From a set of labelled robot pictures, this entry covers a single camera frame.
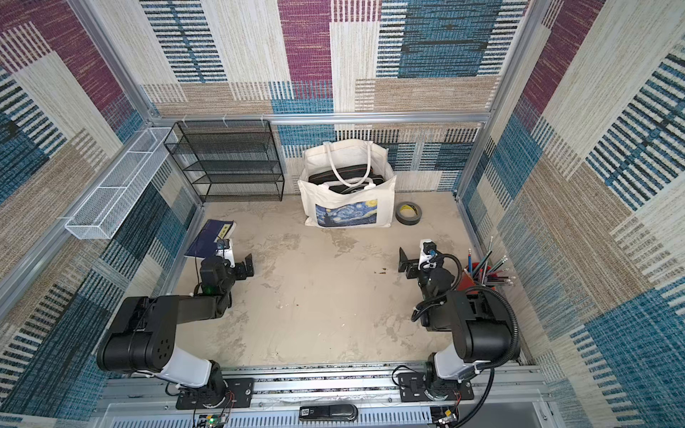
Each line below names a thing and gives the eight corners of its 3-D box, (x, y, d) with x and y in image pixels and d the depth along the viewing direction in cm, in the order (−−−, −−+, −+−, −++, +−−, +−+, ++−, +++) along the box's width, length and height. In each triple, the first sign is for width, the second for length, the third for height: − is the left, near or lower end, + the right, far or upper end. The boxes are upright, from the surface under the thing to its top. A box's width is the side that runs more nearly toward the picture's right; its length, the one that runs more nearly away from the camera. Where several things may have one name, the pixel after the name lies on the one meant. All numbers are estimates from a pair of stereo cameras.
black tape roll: (397, 225, 114) (398, 219, 111) (394, 207, 120) (395, 201, 117) (422, 225, 113) (423, 219, 111) (418, 207, 120) (419, 201, 117)
